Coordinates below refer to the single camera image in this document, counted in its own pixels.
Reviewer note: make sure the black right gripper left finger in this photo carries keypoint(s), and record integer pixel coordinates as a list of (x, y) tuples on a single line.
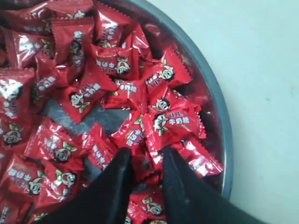
[(105, 201)]

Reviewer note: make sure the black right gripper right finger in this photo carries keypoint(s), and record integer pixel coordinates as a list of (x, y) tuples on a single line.
[(188, 199)]

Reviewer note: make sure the stainless steel bowl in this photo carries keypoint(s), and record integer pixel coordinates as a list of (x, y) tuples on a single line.
[(204, 87)]

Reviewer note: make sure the pile of red candies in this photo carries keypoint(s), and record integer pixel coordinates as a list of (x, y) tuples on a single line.
[(85, 54)]

